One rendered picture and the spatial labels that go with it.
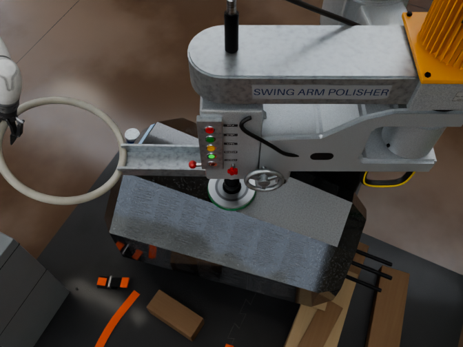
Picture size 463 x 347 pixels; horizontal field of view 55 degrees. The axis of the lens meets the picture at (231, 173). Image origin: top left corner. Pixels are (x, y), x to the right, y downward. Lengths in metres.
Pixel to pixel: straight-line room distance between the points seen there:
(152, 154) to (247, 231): 0.55
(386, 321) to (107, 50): 2.87
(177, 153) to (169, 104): 1.58
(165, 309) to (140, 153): 1.01
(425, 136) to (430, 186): 1.64
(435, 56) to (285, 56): 0.41
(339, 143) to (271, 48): 0.43
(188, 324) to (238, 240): 0.68
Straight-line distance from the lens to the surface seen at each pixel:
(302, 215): 2.02
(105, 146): 3.29
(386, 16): 1.90
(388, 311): 2.72
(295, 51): 1.36
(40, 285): 2.54
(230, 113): 1.40
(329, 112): 1.57
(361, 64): 1.36
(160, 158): 1.87
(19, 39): 4.28
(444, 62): 1.41
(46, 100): 1.97
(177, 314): 2.55
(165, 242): 2.17
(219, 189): 1.99
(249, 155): 1.59
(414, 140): 1.66
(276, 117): 1.58
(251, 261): 2.07
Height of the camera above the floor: 2.60
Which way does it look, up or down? 59 degrees down
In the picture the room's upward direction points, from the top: straight up
